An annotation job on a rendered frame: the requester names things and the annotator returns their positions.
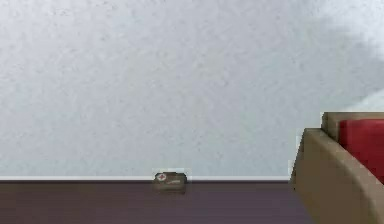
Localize red sofa cushion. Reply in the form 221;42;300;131
338;119;384;185

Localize tan sofa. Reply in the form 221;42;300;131
289;111;384;224

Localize brown first aid box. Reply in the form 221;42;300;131
153;172;187;194

